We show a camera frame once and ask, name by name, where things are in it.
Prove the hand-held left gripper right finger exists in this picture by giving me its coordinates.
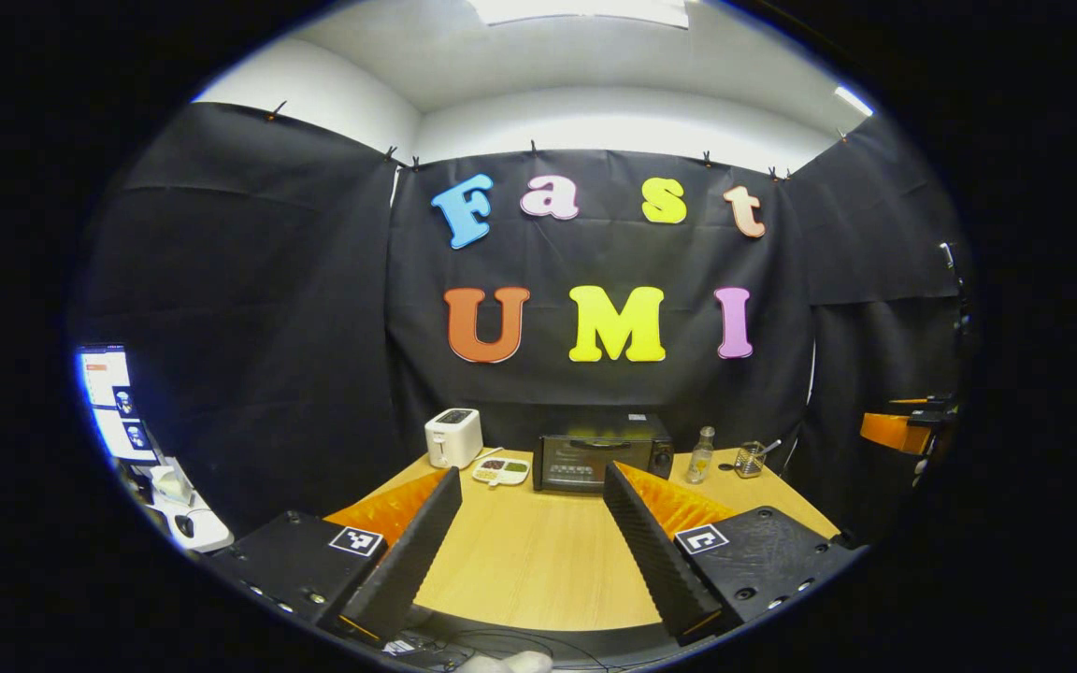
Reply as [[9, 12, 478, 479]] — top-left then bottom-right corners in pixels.
[[602, 461, 864, 648]]

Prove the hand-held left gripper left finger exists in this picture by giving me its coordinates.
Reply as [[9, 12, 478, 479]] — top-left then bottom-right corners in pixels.
[[207, 467, 463, 648]]

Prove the black electric oven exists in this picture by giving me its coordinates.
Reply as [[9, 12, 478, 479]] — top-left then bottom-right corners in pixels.
[[532, 413, 676, 494]]

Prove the clear glass bottle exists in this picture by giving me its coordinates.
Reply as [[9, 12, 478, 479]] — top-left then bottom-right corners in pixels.
[[685, 426, 716, 485]]

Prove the white divided snack dish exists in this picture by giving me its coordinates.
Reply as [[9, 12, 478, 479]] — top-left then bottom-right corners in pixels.
[[471, 456, 532, 489]]

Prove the white toaster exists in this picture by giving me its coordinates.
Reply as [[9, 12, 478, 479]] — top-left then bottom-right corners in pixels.
[[424, 408, 484, 470]]

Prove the white side desk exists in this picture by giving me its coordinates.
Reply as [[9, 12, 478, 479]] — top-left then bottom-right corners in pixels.
[[127, 456, 237, 554]]

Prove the small white object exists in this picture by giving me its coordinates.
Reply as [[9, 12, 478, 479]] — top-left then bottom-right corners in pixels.
[[151, 465, 194, 507]]

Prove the small ceiling light panel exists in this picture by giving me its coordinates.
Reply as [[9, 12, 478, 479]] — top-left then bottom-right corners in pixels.
[[833, 85, 876, 119]]

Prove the black backdrop cloth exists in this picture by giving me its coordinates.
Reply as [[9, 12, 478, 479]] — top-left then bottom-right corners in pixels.
[[71, 98, 974, 552]]

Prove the computer monitor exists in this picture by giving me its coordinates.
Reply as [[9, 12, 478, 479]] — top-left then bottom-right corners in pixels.
[[76, 345, 162, 465]]

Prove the large ceiling light panel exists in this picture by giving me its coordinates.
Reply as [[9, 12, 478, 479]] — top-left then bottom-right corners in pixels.
[[468, 0, 690, 29]]

